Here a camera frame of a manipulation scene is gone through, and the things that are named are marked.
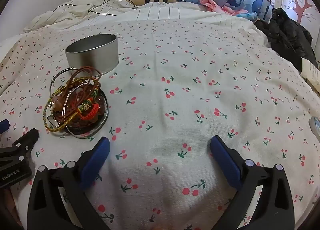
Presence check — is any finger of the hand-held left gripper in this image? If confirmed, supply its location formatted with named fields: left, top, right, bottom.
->
left=11, top=128, right=40, bottom=157
left=0, top=119, right=10, bottom=134

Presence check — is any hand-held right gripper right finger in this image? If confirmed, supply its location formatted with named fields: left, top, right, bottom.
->
left=209, top=135, right=295, bottom=230

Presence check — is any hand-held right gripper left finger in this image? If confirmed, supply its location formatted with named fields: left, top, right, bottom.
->
left=27, top=136, right=118, bottom=230

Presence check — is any pile of woven bracelets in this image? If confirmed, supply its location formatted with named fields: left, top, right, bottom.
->
left=44, top=67, right=107, bottom=133

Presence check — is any round silver tin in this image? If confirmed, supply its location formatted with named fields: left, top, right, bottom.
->
left=65, top=34, right=119, bottom=75

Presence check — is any cherry print blanket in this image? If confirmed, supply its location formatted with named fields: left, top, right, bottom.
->
left=0, top=19, right=320, bottom=230

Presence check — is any round printed tin lid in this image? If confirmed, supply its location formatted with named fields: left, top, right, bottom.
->
left=309, top=116, right=320, bottom=138

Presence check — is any white paper sheet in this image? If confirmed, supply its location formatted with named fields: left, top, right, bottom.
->
left=301, top=57, right=320, bottom=87

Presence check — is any black jacket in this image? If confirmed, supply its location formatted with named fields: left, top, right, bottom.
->
left=254, top=7, right=318, bottom=73

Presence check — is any light blue cloth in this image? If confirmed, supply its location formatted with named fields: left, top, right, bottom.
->
left=237, top=11, right=258, bottom=22

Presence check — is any pink cloth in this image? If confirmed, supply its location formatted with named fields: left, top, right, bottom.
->
left=199, top=0, right=248, bottom=16

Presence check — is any thin black cable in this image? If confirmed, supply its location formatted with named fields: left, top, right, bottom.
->
left=54, top=0, right=137, bottom=17

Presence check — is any tree wall sticker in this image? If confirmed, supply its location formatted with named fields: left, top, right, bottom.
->
left=282, top=0, right=316, bottom=24

